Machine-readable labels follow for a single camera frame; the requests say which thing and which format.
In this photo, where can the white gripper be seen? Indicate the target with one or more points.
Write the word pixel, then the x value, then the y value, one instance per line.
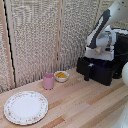
pixel 100 54

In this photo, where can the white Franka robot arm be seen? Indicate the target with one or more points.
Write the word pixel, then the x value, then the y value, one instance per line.
pixel 101 28

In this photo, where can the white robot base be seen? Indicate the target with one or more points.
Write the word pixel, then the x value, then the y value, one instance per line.
pixel 122 120

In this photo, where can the yellow food in bowl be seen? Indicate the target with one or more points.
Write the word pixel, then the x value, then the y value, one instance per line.
pixel 61 75

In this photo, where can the small white bowl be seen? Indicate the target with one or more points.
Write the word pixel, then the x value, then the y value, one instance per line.
pixel 61 78

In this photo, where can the pink cup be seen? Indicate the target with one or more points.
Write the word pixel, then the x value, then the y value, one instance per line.
pixel 48 81

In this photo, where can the woven folding screen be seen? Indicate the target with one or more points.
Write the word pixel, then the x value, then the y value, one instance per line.
pixel 30 43

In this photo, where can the white floral rim plate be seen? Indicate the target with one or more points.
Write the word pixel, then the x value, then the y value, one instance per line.
pixel 26 107

